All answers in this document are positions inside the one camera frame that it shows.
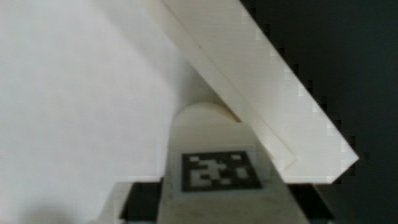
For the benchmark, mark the white U-shaped fence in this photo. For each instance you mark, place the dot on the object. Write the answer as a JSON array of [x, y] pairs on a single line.
[[224, 45]]

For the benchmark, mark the white leg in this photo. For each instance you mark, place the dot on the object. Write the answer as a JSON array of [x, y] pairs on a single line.
[[223, 187]]

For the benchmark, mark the white square tabletop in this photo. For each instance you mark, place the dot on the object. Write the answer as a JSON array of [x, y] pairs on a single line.
[[97, 82]]

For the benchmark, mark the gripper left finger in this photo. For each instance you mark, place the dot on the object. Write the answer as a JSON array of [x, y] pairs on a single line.
[[132, 204]]

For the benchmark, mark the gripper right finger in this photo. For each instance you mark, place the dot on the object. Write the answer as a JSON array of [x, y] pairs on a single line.
[[312, 203]]

